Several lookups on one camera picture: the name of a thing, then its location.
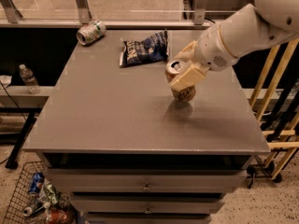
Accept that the blue chip bag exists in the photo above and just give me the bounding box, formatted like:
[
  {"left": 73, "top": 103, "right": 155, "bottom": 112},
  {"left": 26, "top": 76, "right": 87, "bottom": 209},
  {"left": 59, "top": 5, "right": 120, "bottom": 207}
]
[{"left": 120, "top": 30, "right": 169, "bottom": 67}]

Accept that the silver can in basket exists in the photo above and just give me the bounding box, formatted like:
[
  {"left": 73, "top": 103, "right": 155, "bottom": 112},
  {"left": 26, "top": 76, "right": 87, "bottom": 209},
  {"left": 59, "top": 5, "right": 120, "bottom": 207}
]
[{"left": 22, "top": 202, "right": 50, "bottom": 217}]

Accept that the side bench table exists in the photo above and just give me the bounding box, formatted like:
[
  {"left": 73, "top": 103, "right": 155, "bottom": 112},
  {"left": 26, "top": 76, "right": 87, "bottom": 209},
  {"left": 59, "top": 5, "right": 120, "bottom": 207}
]
[{"left": 0, "top": 86, "right": 53, "bottom": 170}]

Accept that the green crushed can in basket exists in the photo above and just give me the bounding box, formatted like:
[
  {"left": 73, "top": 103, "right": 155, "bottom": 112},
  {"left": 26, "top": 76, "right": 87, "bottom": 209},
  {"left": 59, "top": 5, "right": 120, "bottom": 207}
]
[{"left": 44, "top": 183, "right": 59, "bottom": 205}]

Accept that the blue soda can in basket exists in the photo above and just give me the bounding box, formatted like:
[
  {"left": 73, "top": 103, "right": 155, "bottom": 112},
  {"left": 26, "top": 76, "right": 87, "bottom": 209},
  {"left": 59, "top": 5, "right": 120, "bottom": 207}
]
[{"left": 28, "top": 172, "right": 45, "bottom": 195}]

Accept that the metal railing frame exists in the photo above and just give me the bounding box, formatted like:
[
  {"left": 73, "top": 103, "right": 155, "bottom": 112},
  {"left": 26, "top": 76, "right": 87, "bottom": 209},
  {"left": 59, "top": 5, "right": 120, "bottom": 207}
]
[{"left": 0, "top": 0, "right": 237, "bottom": 30}]

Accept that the red soda can in basket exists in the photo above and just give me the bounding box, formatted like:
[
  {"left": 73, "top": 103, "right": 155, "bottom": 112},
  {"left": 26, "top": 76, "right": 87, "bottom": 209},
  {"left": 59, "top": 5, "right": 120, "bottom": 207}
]
[{"left": 46, "top": 209, "right": 73, "bottom": 224}]

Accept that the wire mesh basket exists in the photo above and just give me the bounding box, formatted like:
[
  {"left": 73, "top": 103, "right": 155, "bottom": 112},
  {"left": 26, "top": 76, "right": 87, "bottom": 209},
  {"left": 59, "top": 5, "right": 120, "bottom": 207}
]
[{"left": 2, "top": 161, "right": 76, "bottom": 224}]

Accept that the green white soda can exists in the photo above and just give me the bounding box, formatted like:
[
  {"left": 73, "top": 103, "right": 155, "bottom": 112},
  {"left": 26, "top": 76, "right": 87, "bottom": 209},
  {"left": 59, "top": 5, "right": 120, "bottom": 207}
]
[{"left": 77, "top": 20, "right": 106, "bottom": 46}]

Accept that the clear plastic water bottle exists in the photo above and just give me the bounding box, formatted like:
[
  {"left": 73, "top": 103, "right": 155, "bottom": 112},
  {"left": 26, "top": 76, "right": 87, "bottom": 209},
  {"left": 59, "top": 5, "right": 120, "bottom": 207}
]
[{"left": 19, "top": 64, "right": 40, "bottom": 94}]

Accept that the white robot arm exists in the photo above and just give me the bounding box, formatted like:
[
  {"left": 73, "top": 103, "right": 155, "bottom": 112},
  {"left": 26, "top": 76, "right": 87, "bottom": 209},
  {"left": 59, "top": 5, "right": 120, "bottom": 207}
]
[{"left": 170, "top": 0, "right": 299, "bottom": 91}]

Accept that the grey drawer cabinet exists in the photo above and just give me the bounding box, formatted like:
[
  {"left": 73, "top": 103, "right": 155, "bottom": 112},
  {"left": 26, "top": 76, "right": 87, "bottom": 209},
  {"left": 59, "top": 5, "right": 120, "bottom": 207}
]
[{"left": 24, "top": 30, "right": 269, "bottom": 224}]

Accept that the orange LaCroix soda can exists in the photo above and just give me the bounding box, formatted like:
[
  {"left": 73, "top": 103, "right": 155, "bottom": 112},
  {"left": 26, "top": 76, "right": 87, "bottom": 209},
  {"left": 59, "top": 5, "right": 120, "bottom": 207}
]
[{"left": 165, "top": 59, "right": 196, "bottom": 102}]

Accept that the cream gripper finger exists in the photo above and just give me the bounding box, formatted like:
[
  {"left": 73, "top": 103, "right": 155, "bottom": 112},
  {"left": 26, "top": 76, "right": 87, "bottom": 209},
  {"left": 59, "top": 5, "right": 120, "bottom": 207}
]
[
  {"left": 170, "top": 62, "right": 209, "bottom": 91},
  {"left": 175, "top": 41, "right": 196, "bottom": 62}
]

